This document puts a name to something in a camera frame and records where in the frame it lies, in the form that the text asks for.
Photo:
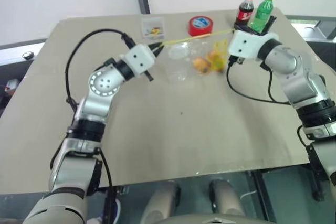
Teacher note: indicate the metal table bracket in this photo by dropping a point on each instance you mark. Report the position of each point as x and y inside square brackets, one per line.
[124, 190]

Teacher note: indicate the round orange bread roll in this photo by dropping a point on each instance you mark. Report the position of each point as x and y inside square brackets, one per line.
[213, 57]

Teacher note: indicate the green bottle yellow cap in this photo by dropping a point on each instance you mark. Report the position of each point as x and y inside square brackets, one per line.
[263, 14]

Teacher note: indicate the clear zip bag yellow seal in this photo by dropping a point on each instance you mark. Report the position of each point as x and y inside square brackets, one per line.
[181, 64]

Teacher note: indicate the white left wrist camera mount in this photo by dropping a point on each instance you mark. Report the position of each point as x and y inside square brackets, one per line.
[137, 60]

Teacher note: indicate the cola bottle red cap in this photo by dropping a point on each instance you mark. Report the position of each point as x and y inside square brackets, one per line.
[245, 9]

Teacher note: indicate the clear box with coloured bits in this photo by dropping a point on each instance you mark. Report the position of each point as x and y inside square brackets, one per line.
[153, 27]

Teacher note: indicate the small black round object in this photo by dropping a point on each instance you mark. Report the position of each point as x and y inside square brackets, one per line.
[27, 55]

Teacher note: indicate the red tape roll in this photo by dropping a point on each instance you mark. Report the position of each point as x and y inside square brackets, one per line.
[200, 30]

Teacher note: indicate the purple sneaker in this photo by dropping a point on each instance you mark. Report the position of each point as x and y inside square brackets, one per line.
[118, 207]

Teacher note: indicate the oblong orange bread roll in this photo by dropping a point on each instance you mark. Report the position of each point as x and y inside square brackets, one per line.
[200, 64]

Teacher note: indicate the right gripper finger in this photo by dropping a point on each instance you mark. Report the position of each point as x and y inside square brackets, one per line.
[249, 32]
[248, 27]

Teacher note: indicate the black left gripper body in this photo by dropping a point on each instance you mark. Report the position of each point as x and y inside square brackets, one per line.
[149, 75]

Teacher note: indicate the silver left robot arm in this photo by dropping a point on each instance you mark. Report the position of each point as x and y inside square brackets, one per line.
[101, 85]

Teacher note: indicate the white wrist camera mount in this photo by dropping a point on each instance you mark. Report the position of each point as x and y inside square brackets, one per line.
[137, 60]
[249, 45]

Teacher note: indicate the black table leg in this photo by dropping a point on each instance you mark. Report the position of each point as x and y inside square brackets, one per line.
[111, 208]
[262, 197]

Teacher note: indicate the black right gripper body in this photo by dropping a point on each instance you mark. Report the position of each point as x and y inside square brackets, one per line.
[271, 24]

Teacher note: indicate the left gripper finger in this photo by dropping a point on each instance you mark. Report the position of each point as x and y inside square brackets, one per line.
[159, 52]
[160, 46]

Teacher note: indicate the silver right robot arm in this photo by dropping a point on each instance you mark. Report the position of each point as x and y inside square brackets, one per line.
[296, 77]

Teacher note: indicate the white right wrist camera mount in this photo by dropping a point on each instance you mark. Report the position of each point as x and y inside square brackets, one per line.
[249, 45]

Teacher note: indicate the red and white device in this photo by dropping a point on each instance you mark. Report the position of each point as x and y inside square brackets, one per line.
[11, 85]

